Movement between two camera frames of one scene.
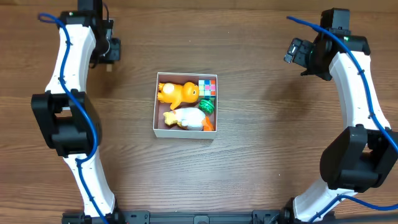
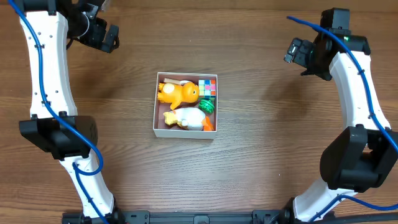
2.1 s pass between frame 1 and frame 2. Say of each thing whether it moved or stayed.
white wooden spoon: moved
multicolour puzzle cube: stayed
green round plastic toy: stayed
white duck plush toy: stayed
